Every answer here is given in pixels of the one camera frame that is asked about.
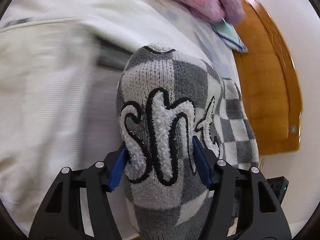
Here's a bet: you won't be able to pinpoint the grey white checkered cardigan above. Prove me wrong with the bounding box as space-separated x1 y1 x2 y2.
1 20 258 239

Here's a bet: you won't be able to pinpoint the white floral bed sheet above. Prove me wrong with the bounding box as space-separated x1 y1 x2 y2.
1 0 235 233

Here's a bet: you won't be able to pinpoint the blue striped pillow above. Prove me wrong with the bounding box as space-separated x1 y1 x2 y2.
212 21 248 53

